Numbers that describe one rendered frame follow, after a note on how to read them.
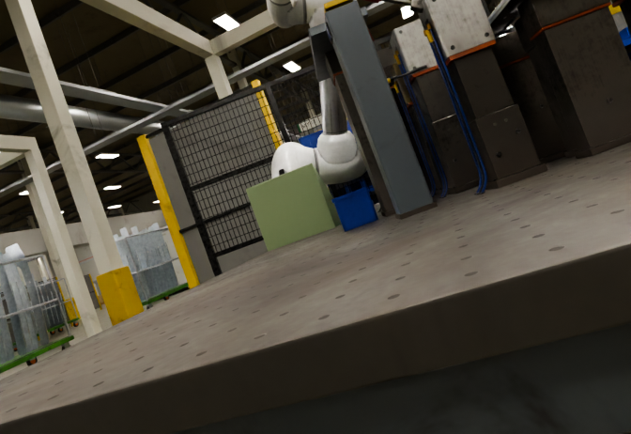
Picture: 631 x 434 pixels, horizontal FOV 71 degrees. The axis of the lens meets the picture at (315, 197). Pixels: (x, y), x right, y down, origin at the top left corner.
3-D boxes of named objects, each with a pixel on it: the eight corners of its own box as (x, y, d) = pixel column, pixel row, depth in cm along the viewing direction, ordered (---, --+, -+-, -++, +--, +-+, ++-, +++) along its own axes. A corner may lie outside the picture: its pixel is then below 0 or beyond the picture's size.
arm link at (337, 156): (315, 178, 194) (363, 173, 195) (318, 191, 178) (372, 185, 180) (297, -14, 167) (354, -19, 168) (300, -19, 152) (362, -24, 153)
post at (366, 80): (438, 206, 86) (359, -2, 87) (401, 219, 86) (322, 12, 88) (429, 206, 93) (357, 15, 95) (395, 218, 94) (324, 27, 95)
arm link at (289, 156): (274, 201, 182) (271, 164, 196) (318, 196, 183) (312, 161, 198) (270, 174, 170) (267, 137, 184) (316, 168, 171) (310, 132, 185)
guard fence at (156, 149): (346, 301, 368) (265, 79, 376) (344, 305, 355) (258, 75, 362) (213, 341, 406) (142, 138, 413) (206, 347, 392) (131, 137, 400)
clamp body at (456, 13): (549, 172, 75) (473, -24, 77) (484, 196, 76) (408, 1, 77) (530, 175, 82) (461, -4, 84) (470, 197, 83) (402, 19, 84)
